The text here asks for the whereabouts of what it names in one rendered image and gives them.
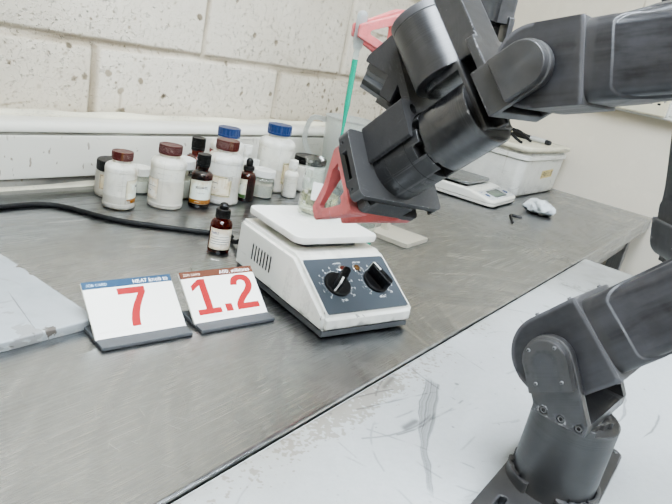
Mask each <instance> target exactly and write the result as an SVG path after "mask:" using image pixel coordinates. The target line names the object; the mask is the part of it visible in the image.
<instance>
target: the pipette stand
mask: <svg viewBox="0 0 672 504"><path fill-rule="evenodd" d="M374 233H375V234H376V237H377V238H380V239H382V240H385V241H387V242H390V243H393V244H395V245H398V246H400V247H403V248H406V249H407V248H410V247H413V246H416V245H419V244H422V243H426V242H427V240H428V238H427V237H424V236H421V235H418V234H416V233H413V232H410V231H408V230H405V229H402V228H399V227H397V226H394V225H391V223H382V224H381V226H380V227H376V228H375V232H374Z"/></svg>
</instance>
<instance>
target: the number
mask: <svg viewBox="0 0 672 504"><path fill-rule="evenodd" d="M86 294H87V298H88V302H89V305H90V309H91V313H92V316H93V320H94V324H95V328H96V331H97V334H100V333H106V332H113V331H119V330H125V329H131V328H138V327H144V326H150V325H156V324H163V323H169V322H175V321H181V320H182V319H181V316H180V313H179V309H178V306H177V303H176V300H175V297H174V294H173V291H172V288H171V284H170V281H163V282H154V283H145V284H136V285H126V286H117V287H108V288H99V289H90V290H86Z"/></svg>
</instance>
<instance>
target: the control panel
mask: <svg viewBox="0 0 672 504"><path fill-rule="evenodd" d="M373 262H376V263H378V264H379V265H380V267H381V268H382V269H383V270H384V271H385V272H386V273H387V274H388V275H389V277H390V278H391V279H392V280H393V283H392V284H391V285H390V286H389V287H388V288H387V290H386V291H385V292H382V293H379V292H375V291H373V290H372V289H370V288H369V287H368V286H367V285H366V283H365V281H364V278H363V276H364V273H365V272H366V271H367V270H368V268H369V266H370V265H371V264H372V263H373ZM303 263H304V265H305V268H306V270H307V272H308V274H309V276H310V278H311V280H312V282H313V284H314V286H315V289H316V291H317V293H318V295H319V297H320V299H321V301H322V303H323V305H324V307H325V310H326V312H327V313H328V314H329V315H336V314H344V313H352V312H360V311H368V310H376V309H384V308H392V307H400V306H406V305H408V303H407V301H406V299H405V298H404V296H403V294H402V292H401V291H400V289H399V287H398V285H397V283H396V282H395V280H394V278H393V276H392V274H391V273H390V271H389V269H388V267H387V265H386V264H385V262H384V260H383V258H382V256H370V257H352V258H333V259H314V260H303ZM354 265H358V266H359V267H360V270H359V271H357V270H355V269H354ZM341 266H347V267H349V268H350V269H351V272H350V274H349V276H348V278H347V279H348V281H349V282H350V285H351V291H350V293H349V294H348V295H346V296H343V297H341V296H337V295H334V294H333V293H331V292H330V291H329V290H328V289H327V287H326V285H325V282H324V279H325V276H326V275H327V274H328V273H329V272H338V273H340V272H341V271H342V270H341V269H340V267H341Z"/></svg>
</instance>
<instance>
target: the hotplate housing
mask: <svg viewBox="0 0 672 504"><path fill-rule="evenodd" d="M370 256H382V254H381V253H379V252H378V250H377V249H376V248H374V247H372V246H371V245H369V244H367V243H337V244H309V245H303V244H298V243H295V242H293V241H291V240H290V239H288V238H287V237H285V236H284V235H282V234H281V233H279V232H278V231H276V230H275V229H273V228H272V227H270V226H269V225H268V224H266V223H265V222H263V221H262V220H260V219H259V218H246V219H245V221H243V222H242V224H241V230H240V237H239V243H238V249H237V256H236V261H237V262H238V263H237V267H241V266H250V265H251V268H252V271H253V274H254V277H255V280H256V282H257V285H258V286H260V287H261V288H262V289H263V290H264V291H266V292H267V293H268V294H269V295H270V296H271V297H273V298H274V299H275V300H276V301H277V302H279V303H280V304H281V305H282V306H283V307H285V308H286V309H287V310H288V311H289V312H291V313H292V314H293V315H294V316H295V317H297V318H298V319H299V320H300V321H301V322H303V323H304V324H305V325H306V326H307V327H309V328H310V329H311V330H312V331H313V332H314V333H316V334H317V335H318V336H319V337H328V336H335V335H341V334H348V333H355V332H361V331H368V330H375V329H381V328H388V327H395V326H401V325H405V324H406V319H408V318H409V314H410V309H411V307H410V305H409V302H408V301H407V299H406V297H405V295H404V294H403V292H402V290H401V288H400V286H399V285H398V283H397V281H396V279H395V277H394V276H393V274H392V272H391V270H390V268H389V267H388V265H387V263H386V261H385V259H384V258H383V256H382V258H383V260H384V262H385V264H386V265H387V267H388V269H389V271H390V273H391V274H392V276H393V278H394V280H395V282H396V283H397V285H398V287H399V289H400V291H401V292H402V294H403V296H404V298H405V299H406V301H407V303H408V305H406V306H400V307H392V308H384V309H376V310H368V311H360V312H352V313H344V314H336V315H329V314H328V313H327V312H326V310H325V307H324V305H323V303H322V301H321V299H320V297H319V295H318V293H317V291H316V289H315V286H314V284H313V282H312V280H311V278H310V276H309V274H308V272H307V270H306V268H305V265H304V263H303V260H314V259H333V258H352V257H370Z"/></svg>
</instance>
